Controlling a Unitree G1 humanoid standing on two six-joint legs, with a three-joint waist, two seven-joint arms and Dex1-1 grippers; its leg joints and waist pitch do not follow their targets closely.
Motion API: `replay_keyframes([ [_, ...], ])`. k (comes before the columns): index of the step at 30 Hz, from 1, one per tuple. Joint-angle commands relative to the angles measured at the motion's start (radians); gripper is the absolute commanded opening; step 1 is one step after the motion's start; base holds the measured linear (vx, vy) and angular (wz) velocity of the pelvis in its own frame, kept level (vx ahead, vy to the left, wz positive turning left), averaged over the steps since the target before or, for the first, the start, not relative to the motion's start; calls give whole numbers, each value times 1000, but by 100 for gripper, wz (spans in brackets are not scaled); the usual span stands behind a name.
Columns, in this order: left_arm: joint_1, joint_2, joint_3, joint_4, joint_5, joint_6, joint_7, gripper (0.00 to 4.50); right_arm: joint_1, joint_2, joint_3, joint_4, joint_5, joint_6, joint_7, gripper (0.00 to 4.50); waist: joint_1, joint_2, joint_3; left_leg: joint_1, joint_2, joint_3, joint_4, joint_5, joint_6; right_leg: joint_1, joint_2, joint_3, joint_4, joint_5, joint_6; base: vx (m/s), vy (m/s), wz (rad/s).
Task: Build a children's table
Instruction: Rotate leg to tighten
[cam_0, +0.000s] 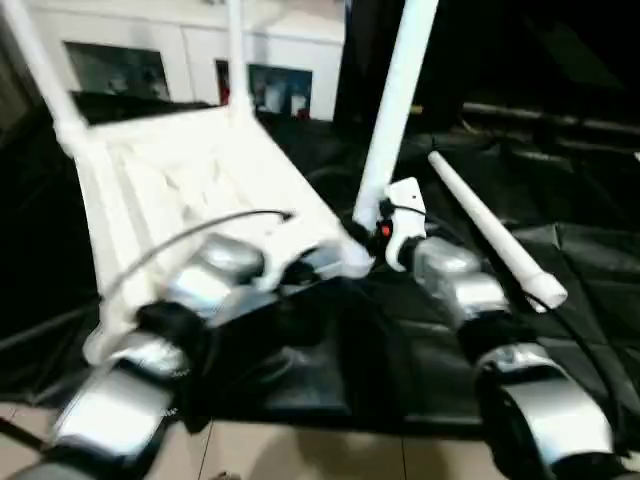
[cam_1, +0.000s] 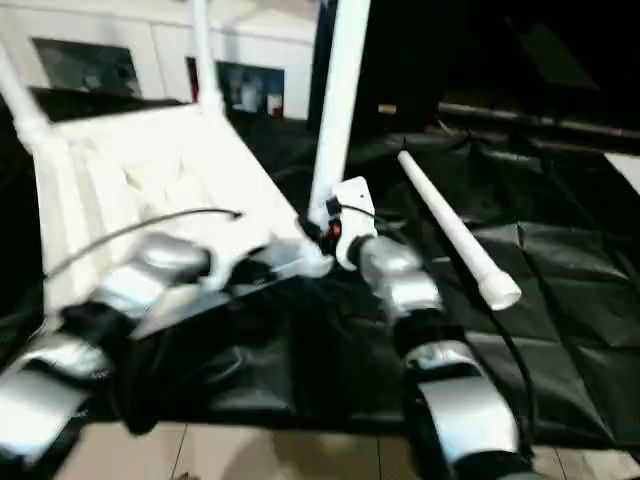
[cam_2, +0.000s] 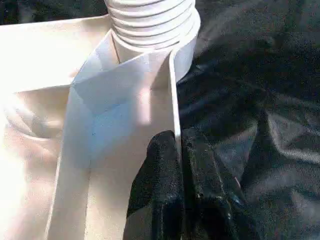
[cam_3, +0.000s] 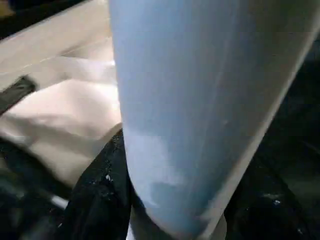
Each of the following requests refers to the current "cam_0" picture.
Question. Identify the white plastic table leg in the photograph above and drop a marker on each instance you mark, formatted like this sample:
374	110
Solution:
395	100
495	230
239	55
45	60

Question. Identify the white plastic table top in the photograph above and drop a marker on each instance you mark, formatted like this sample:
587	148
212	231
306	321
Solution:
175	165

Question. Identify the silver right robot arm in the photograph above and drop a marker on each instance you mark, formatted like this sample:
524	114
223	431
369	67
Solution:
475	295

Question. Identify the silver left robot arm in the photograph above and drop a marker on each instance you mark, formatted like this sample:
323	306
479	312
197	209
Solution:
200	290

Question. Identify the black box with gold label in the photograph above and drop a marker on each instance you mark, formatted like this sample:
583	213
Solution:
375	50

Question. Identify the black mat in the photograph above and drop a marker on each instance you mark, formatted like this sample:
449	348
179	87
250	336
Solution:
575	200

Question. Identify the red bottle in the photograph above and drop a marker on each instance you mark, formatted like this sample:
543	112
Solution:
226	85

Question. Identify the black rod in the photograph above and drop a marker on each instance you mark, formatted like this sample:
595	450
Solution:
550	117

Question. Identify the white cabinet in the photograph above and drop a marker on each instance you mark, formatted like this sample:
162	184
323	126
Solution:
150	35

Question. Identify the black stand foot bar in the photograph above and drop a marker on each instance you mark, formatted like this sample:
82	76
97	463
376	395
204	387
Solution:
20	432

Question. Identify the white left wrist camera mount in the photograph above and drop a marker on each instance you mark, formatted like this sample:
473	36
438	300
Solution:
280	255

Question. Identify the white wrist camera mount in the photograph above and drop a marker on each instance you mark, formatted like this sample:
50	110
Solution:
280	255
407	215

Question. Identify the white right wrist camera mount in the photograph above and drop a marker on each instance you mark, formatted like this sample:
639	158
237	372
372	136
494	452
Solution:
407	215

